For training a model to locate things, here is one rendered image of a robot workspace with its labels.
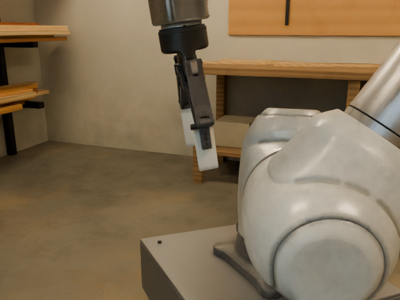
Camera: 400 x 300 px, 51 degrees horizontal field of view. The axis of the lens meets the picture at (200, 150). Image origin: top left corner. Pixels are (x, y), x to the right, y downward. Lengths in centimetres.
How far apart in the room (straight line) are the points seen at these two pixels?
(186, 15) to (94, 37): 344
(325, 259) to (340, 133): 13
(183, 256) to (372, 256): 42
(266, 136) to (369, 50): 276
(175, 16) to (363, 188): 35
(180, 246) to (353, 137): 45
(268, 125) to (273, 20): 278
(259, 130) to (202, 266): 26
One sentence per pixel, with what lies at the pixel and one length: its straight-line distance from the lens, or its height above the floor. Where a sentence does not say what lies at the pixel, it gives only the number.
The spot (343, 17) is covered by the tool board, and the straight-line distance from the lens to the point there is 335.
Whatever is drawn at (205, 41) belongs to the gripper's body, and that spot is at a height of 108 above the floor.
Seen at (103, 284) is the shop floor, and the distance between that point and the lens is 203.
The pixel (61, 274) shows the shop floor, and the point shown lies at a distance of 215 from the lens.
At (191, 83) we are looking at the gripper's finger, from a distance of 61.
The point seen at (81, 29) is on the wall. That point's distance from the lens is 413.
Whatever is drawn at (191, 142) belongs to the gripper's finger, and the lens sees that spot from 77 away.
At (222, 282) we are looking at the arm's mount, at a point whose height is 71.
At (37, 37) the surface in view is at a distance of 367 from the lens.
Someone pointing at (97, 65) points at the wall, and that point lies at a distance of 406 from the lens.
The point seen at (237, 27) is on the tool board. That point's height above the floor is 111.
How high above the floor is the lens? 110
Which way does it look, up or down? 16 degrees down
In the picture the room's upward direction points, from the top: straight up
